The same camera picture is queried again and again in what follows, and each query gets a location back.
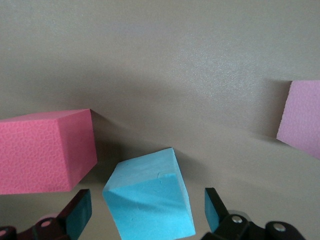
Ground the red foam cube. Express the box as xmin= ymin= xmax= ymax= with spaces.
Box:
xmin=0 ymin=108 xmax=98 ymax=196

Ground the light blue foam cube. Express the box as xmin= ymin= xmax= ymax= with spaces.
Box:
xmin=102 ymin=147 xmax=196 ymax=240

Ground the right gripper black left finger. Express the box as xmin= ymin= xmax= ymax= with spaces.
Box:
xmin=0 ymin=189 xmax=93 ymax=240

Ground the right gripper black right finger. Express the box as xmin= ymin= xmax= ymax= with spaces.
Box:
xmin=202 ymin=187 xmax=308 ymax=240

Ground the pink foam cube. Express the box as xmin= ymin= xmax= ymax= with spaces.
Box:
xmin=276 ymin=79 xmax=320 ymax=161

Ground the brown table cover sheet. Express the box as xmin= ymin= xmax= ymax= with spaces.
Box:
xmin=0 ymin=0 xmax=320 ymax=240

